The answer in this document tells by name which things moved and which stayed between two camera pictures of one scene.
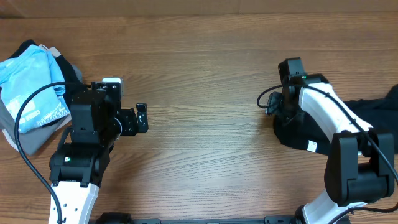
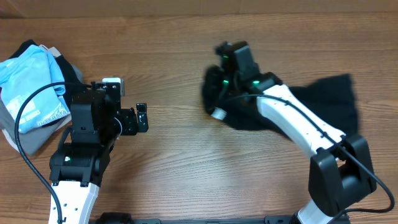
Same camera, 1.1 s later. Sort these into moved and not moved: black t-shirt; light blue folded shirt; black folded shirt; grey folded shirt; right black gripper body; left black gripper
Moved: black t-shirt; right black gripper body
Not moved: black folded shirt; light blue folded shirt; grey folded shirt; left black gripper
